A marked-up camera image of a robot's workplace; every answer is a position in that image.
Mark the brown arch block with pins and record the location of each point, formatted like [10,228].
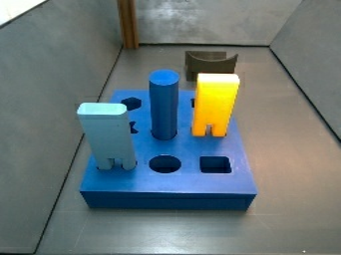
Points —
[129,23]

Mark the blue peg board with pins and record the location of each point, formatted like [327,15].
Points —
[186,173]

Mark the dark blue cylinder peg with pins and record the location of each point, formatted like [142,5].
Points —
[164,98]

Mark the light blue slotted block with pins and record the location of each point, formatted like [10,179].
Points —
[106,125]

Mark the yellow slotted block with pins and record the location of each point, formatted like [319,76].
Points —
[216,94]

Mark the dark grey curved stand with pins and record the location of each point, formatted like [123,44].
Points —
[208,62]

